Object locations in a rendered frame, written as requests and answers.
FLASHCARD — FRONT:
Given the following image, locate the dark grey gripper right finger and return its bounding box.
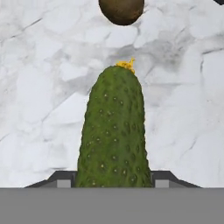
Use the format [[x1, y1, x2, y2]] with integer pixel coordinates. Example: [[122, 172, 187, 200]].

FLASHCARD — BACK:
[[150, 170, 201, 189]]

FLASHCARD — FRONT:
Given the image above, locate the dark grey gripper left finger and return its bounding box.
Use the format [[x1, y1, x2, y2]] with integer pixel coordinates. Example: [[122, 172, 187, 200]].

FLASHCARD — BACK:
[[24, 170, 78, 189]]

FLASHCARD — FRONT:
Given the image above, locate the green cucumber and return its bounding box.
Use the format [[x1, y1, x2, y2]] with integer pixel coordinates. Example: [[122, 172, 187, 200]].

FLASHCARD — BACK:
[[74, 57, 153, 189]]

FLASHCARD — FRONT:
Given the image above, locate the brown kiwi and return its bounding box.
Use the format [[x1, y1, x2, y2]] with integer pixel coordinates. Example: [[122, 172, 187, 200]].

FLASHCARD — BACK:
[[98, 0, 145, 26]]

